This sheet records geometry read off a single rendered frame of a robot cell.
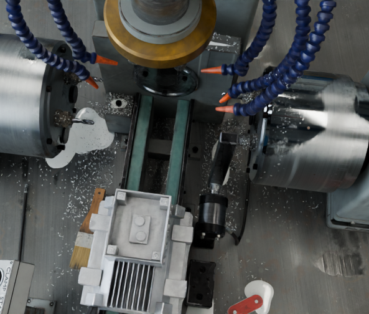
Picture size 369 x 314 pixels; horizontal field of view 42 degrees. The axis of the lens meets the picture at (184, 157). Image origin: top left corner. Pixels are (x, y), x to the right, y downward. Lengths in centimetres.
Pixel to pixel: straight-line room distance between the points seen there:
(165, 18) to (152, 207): 34
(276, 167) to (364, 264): 43
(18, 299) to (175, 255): 29
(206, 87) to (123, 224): 40
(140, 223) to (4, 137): 33
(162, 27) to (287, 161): 36
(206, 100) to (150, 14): 48
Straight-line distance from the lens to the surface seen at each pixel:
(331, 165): 97
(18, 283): 95
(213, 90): 113
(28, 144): 101
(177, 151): 113
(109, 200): 93
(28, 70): 98
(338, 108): 96
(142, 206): 89
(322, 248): 125
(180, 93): 114
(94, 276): 92
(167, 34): 75
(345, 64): 147
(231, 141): 79
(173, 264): 92
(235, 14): 109
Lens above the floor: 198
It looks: 70 degrees down
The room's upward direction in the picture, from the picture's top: 6 degrees clockwise
